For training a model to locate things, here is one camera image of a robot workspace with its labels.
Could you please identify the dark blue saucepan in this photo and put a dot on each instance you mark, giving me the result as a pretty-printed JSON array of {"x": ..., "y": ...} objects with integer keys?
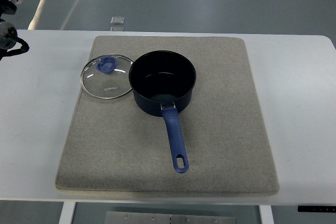
[{"x": 162, "y": 82}]

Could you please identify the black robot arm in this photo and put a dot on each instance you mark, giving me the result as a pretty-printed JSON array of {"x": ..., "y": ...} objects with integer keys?
[{"x": 11, "y": 44}]

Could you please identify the grey metal base plate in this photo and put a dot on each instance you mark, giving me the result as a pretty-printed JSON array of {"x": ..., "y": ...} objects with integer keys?
[{"x": 137, "y": 217}]

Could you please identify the black table control panel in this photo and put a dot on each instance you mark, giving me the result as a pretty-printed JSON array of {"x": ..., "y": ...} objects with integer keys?
[{"x": 318, "y": 209}]

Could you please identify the white table leg frame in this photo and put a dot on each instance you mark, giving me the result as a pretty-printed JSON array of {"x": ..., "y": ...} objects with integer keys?
[{"x": 68, "y": 210}]

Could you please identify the glass lid blue knob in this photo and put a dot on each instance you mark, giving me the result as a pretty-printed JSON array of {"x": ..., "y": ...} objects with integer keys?
[{"x": 107, "y": 76}]

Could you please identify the grey felt mat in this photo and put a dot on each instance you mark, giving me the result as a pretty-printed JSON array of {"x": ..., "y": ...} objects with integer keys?
[{"x": 115, "y": 149}]

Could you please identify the small metal floor plate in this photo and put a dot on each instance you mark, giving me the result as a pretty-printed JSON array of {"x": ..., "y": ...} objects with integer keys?
[{"x": 117, "y": 23}]

